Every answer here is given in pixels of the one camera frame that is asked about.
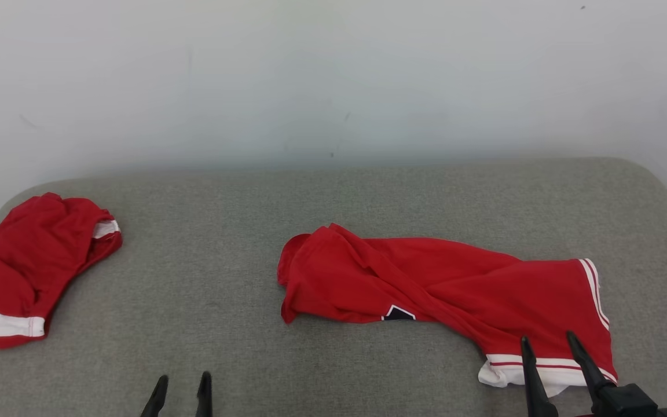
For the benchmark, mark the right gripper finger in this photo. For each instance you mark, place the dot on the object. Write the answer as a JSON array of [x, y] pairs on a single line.
[[588, 365], [536, 388]]

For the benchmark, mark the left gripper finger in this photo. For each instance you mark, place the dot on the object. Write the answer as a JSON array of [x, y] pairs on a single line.
[[204, 399], [157, 399]]

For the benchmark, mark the red jersey shirt white sleeves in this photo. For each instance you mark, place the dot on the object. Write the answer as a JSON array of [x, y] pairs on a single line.
[[455, 284]]

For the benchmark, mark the red shorts white stripe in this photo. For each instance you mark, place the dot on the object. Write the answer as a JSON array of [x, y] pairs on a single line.
[[26, 260]]

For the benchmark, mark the grey fabric sofa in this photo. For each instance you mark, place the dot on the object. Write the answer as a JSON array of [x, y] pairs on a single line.
[[223, 278]]

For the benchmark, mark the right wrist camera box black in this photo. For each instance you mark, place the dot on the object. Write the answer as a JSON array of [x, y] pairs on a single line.
[[626, 402]]

